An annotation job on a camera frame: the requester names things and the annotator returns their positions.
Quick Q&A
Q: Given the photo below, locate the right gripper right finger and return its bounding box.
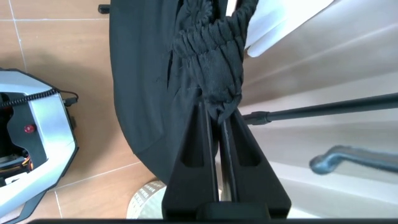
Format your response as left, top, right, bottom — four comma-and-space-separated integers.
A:
219, 107, 292, 220

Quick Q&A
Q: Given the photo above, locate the beige curtain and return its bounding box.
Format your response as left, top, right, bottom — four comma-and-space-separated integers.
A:
238, 0, 398, 219

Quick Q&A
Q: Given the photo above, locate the white laundry basket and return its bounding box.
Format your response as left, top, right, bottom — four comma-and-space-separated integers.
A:
126, 179, 169, 220

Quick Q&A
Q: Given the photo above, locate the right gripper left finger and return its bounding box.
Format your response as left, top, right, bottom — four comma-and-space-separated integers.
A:
161, 99, 220, 220

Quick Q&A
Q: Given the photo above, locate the black garment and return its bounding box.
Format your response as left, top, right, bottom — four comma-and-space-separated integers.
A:
108, 0, 261, 185

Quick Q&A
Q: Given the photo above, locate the black clothes rack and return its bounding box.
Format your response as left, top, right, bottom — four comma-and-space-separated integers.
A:
97, 3, 398, 126

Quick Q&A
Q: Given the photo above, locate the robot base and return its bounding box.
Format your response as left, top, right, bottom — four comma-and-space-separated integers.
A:
0, 67, 80, 224

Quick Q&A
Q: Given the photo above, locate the white printed t-shirt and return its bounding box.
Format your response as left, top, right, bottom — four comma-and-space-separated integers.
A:
226, 0, 335, 58

